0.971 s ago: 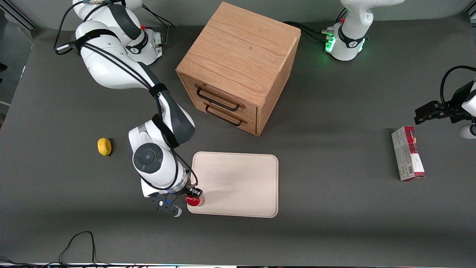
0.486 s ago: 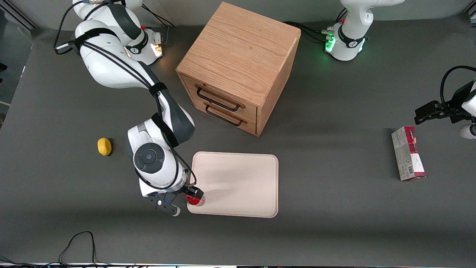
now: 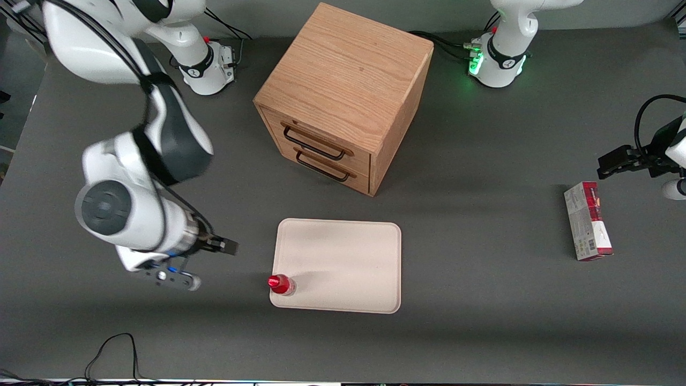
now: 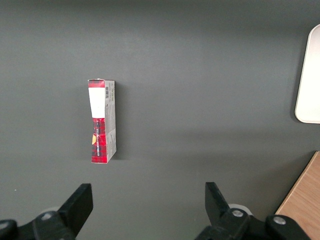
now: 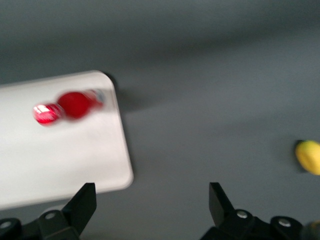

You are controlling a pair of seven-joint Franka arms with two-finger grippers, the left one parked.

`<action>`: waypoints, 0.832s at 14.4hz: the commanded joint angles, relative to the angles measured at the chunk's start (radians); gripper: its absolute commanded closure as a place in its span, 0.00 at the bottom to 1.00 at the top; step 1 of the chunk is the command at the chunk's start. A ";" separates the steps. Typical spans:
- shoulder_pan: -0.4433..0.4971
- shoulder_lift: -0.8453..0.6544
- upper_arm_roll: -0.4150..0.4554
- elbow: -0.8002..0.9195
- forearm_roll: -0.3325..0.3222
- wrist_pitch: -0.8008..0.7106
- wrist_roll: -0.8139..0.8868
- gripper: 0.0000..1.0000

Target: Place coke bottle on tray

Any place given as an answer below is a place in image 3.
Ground grey and red carton box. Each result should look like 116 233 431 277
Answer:
563 181 614 262

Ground black right base cables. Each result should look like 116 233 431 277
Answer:
169 6 256 69

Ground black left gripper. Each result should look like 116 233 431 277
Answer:
596 114 686 180

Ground black looped table cable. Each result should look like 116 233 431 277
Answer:
0 332 161 386

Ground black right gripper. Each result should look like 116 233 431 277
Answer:
182 213 240 259

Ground black metal drawer handle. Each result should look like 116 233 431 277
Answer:
282 122 354 161
294 147 357 183

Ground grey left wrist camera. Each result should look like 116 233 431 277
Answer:
661 179 686 201

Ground black left base cables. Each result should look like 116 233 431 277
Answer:
406 10 502 61

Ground red coke bottle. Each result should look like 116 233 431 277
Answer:
267 273 297 297

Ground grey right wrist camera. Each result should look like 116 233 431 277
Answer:
139 264 203 292

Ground beige plastic tray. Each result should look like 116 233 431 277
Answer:
269 218 402 315

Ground wooden drawer cabinet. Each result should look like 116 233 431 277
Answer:
253 2 435 198

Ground black base cables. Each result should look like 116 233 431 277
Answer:
406 10 502 61
169 6 256 69

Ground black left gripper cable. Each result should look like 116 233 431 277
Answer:
634 94 686 157

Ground wooden drawer front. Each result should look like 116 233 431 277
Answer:
259 106 372 175
267 134 371 196

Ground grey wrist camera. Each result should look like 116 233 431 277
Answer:
139 264 203 292
661 179 686 201

